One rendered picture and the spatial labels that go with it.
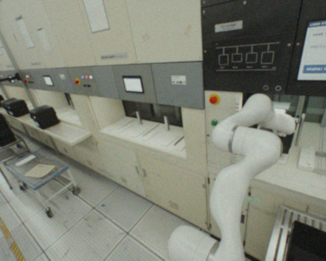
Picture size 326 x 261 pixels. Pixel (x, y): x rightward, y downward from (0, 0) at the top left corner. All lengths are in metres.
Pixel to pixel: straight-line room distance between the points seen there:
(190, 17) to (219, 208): 0.89
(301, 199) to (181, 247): 0.85
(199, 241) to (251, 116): 0.44
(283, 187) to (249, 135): 0.68
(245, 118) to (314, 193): 0.71
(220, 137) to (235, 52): 0.48
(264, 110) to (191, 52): 0.55
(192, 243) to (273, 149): 0.36
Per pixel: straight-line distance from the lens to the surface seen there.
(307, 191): 1.31
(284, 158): 1.45
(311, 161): 1.48
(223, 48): 1.03
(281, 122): 1.01
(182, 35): 1.13
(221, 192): 0.62
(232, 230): 0.61
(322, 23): 0.96
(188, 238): 0.64
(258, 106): 0.73
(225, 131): 0.68
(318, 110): 1.99
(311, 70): 0.98
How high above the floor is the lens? 1.73
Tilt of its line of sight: 28 degrees down
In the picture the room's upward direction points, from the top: 10 degrees counter-clockwise
